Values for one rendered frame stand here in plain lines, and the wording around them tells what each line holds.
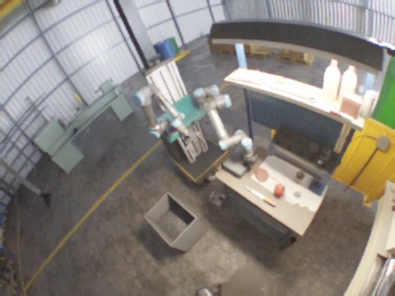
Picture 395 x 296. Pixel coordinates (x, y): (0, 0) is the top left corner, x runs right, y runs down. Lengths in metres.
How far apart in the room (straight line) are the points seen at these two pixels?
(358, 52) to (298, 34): 0.24
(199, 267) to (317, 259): 1.47
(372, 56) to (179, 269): 2.53
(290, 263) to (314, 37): 2.14
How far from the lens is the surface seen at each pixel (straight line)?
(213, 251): 2.27
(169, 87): 1.86
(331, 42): 0.71
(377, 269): 1.27
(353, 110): 0.87
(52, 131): 5.05
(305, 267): 2.31
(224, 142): 1.27
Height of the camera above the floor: 2.21
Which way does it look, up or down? 46 degrees down
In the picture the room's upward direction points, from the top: 24 degrees counter-clockwise
